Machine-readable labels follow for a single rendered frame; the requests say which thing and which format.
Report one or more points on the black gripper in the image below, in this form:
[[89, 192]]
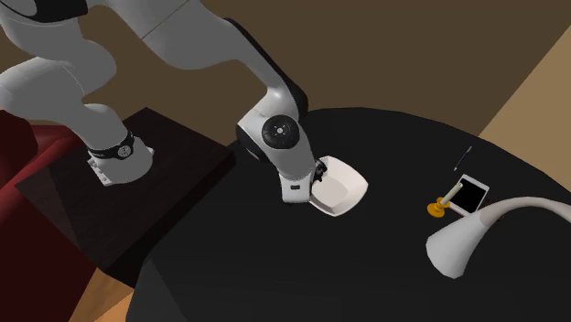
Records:
[[319, 171]]

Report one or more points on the dark red sofa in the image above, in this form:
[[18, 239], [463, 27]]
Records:
[[26, 249]]

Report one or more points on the black round table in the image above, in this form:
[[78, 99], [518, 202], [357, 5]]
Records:
[[357, 258]]

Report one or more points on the grey pen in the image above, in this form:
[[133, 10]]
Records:
[[463, 158]]

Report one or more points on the white candle in orange holder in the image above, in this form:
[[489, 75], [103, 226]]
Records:
[[442, 204]]

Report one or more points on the white tablet with black screen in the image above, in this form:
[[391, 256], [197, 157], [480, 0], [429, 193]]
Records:
[[472, 196]]

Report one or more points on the dark robot stand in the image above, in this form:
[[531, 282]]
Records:
[[134, 200]]

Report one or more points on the white square bowl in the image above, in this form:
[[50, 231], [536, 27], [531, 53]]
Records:
[[341, 187]]

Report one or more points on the white gooseneck desk lamp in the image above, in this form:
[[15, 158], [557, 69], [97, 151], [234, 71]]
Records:
[[464, 236]]

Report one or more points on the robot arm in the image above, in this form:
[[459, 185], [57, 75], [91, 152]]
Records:
[[196, 42]]

